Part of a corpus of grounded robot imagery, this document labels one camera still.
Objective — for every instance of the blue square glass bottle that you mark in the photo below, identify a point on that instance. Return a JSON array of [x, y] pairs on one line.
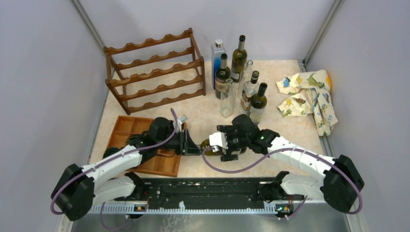
[[217, 50]]

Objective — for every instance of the dark bottle brown label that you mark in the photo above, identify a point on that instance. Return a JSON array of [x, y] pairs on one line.
[[222, 74]]

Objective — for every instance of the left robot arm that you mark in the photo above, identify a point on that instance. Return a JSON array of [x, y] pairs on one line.
[[81, 188]]

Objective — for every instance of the aluminium corner frame post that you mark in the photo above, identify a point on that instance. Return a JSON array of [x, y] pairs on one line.
[[88, 23], [321, 33]]

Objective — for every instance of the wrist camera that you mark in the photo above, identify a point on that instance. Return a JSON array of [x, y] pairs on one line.
[[217, 141], [182, 120]]

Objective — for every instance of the clear liquor bottle black cap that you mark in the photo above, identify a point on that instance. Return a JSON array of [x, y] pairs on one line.
[[249, 88]]

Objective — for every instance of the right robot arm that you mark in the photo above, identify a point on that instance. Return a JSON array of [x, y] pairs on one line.
[[334, 180]]

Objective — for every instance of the green wine bottle white label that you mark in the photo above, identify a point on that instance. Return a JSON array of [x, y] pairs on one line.
[[257, 104]]

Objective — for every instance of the wooden wine rack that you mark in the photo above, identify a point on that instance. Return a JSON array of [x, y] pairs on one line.
[[117, 83]]

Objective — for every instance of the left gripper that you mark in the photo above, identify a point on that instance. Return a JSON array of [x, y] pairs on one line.
[[187, 146]]

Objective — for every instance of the wooden compartment tray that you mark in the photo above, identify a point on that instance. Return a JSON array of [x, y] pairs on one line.
[[165, 163]]

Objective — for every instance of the clear square glass bottle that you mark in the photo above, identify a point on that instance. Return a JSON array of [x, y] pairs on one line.
[[228, 95]]

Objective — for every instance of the aluminium corner frame post left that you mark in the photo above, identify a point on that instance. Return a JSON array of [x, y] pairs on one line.
[[88, 23]]

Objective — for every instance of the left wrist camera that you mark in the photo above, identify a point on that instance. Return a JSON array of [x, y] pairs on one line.
[[182, 120]]

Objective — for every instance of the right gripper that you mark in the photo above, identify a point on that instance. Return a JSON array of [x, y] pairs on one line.
[[228, 130]]

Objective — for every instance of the dinosaur print cloth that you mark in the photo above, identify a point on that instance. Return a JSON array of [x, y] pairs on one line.
[[309, 94]]

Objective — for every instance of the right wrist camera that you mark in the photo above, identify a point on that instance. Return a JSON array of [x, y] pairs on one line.
[[217, 141]]

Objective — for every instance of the tall green wine bottle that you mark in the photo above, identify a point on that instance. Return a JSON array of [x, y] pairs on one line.
[[239, 58]]

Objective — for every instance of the aluminium corner frame post right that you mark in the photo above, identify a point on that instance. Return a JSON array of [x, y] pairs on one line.
[[321, 33]]

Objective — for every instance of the clear tall glass bottle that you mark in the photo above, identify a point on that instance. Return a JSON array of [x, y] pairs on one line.
[[245, 76]]

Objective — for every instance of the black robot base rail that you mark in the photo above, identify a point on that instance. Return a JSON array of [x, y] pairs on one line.
[[220, 193]]

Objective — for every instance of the green wine bottle dark label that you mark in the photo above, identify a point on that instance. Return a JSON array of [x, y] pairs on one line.
[[205, 144]]

